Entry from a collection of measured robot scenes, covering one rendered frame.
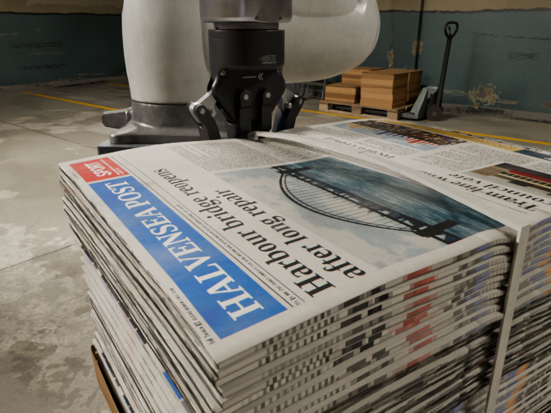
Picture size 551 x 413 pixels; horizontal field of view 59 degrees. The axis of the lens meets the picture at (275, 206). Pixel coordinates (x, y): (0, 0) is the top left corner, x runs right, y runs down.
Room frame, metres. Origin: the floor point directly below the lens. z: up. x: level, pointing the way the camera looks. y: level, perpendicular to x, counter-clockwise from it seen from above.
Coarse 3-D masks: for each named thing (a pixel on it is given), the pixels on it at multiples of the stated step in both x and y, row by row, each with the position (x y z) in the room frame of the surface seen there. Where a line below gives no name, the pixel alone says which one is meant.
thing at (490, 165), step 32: (320, 128) 0.50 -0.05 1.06; (352, 128) 0.50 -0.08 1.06; (384, 128) 0.50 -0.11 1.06; (416, 128) 0.50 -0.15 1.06; (416, 160) 0.38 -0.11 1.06; (448, 160) 0.38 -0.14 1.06; (480, 160) 0.38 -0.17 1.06; (512, 160) 0.38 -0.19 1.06; (544, 160) 0.39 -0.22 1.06; (512, 192) 0.30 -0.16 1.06; (544, 192) 0.30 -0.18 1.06; (544, 288) 0.26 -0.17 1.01; (544, 320) 0.28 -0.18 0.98; (544, 352) 0.28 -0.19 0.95; (512, 384) 0.27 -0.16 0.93; (544, 384) 0.30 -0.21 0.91
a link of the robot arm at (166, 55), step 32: (128, 0) 0.73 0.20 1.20; (160, 0) 0.70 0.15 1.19; (192, 0) 0.71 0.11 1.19; (128, 32) 0.72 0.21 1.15; (160, 32) 0.70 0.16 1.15; (192, 32) 0.70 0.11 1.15; (128, 64) 0.73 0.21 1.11; (160, 64) 0.70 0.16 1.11; (192, 64) 0.70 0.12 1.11; (160, 96) 0.70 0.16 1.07; (192, 96) 0.71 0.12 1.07
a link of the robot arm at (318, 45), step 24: (312, 0) 0.75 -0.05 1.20; (336, 0) 0.77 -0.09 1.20; (360, 0) 0.79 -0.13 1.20; (288, 24) 0.75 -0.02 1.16; (312, 24) 0.76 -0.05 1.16; (336, 24) 0.77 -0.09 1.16; (360, 24) 0.78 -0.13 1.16; (288, 48) 0.75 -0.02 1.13; (312, 48) 0.76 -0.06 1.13; (336, 48) 0.77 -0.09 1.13; (360, 48) 0.79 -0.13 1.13; (288, 72) 0.77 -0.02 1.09; (312, 72) 0.79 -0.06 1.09; (336, 72) 0.81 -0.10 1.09
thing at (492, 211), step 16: (320, 144) 0.39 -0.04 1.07; (336, 144) 0.37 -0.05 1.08; (368, 160) 0.34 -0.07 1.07; (384, 160) 0.33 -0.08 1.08; (416, 176) 0.30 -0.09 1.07; (448, 192) 0.28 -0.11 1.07; (464, 192) 0.28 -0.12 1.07; (480, 208) 0.26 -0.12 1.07; (496, 208) 0.26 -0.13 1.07; (512, 224) 0.24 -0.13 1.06; (528, 224) 0.24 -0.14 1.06
